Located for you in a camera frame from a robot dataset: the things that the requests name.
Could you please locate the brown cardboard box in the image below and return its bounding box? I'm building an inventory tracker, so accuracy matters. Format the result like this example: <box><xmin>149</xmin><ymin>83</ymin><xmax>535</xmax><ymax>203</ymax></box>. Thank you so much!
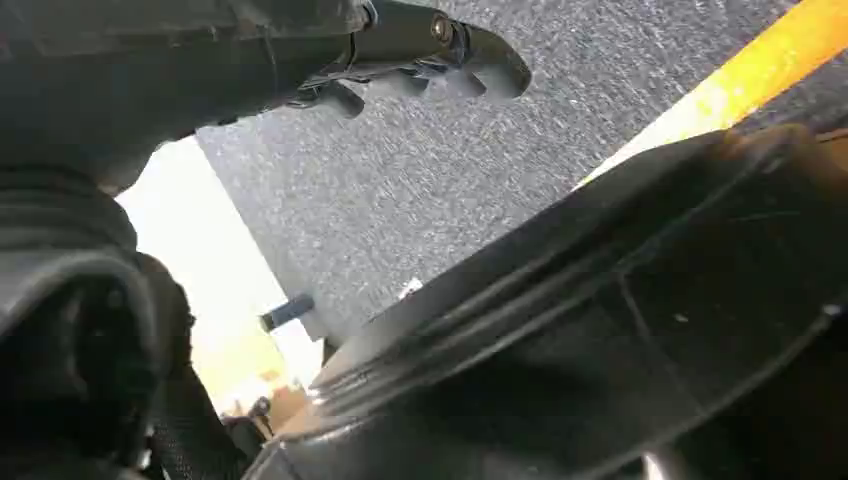
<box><xmin>267</xmin><ymin>384</ymin><xmax>310</xmax><ymax>429</ymax></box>

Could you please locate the dark blue bracket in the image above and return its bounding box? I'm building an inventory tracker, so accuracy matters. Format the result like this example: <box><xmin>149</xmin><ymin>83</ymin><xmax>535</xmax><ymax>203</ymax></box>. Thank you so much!
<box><xmin>259</xmin><ymin>293</ymin><xmax>317</xmax><ymax>333</ymax></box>

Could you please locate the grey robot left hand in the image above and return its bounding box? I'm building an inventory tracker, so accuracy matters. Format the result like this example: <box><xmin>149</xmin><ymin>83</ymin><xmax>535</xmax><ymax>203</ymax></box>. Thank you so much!
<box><xmin>0</xmin><ymin>0</ymin><xmax>533</xmax><ymax>480</ymax></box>

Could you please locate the yellow tape strip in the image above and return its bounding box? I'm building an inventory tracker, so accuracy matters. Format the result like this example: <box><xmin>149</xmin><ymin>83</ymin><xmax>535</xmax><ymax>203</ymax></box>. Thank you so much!
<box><xmin>574</xmin><ymin>0</ymin><xmax>848</xmax><ymax>192</ymax></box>

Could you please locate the ribbed grey left arm sleeve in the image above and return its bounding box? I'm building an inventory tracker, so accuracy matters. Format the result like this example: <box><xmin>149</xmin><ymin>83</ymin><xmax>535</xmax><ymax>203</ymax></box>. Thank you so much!
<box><xmin>0</xmin><ymin>164</ymin><xmax>139</xmax><ymax>319</ymax></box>

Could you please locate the black mesh object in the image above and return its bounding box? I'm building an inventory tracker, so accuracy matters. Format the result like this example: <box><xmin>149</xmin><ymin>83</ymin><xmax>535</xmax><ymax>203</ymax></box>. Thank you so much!
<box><xmin>148</xmin><ymin>367</ymin><xmax>274</xmax><ymax>480</ymax></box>

